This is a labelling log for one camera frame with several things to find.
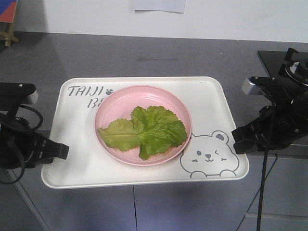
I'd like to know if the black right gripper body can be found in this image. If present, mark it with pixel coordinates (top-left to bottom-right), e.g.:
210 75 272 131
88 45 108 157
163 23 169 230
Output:
256 86 308 151

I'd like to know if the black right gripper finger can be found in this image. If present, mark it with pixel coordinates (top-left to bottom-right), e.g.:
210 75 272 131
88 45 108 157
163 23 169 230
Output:
233 140 265 154
231 121 260 142

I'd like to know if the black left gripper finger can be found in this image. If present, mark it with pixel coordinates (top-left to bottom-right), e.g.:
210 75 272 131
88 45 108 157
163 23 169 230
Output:
34 134 69 165

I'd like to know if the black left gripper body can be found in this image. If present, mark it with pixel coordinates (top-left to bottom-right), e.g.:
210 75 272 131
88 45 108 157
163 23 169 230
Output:
0 113 31 168

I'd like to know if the cream bear serving tray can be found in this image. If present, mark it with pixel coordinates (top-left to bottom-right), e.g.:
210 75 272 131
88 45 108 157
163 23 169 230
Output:
41 77 249 189

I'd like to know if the pink round plate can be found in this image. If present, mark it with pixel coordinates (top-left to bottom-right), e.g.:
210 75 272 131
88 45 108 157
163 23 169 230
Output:
94 85 192 166

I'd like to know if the green lettuce leaf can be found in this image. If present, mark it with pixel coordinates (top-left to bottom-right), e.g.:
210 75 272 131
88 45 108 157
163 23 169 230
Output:
98 106 188 160

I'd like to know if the black induction cooktop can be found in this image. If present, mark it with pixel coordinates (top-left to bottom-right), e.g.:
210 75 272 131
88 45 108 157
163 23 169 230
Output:
257 48 308 87

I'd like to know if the grey stone countertop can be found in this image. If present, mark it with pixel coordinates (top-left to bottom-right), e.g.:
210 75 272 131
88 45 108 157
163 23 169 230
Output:
0 32 308 130

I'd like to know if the wooden easel with picture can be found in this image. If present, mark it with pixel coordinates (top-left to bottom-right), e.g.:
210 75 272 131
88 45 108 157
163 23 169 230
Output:
0 0 18 47

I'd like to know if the black left camera cable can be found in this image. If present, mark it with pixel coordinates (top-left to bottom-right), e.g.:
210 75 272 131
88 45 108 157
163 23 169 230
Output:
0 95 44 185

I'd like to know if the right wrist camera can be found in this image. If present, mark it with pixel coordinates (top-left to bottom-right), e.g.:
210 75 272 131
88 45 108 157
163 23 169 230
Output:
242 77 284 96

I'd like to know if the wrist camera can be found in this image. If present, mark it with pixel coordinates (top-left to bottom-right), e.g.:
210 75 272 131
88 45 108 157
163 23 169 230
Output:
0 82 38 104
242 77 284 96

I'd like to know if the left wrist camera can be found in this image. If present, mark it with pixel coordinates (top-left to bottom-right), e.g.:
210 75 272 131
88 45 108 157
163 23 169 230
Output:
0 82 38 104

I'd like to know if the white paper on wall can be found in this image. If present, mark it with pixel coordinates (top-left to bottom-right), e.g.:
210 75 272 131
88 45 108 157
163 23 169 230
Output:
133 0 186 13

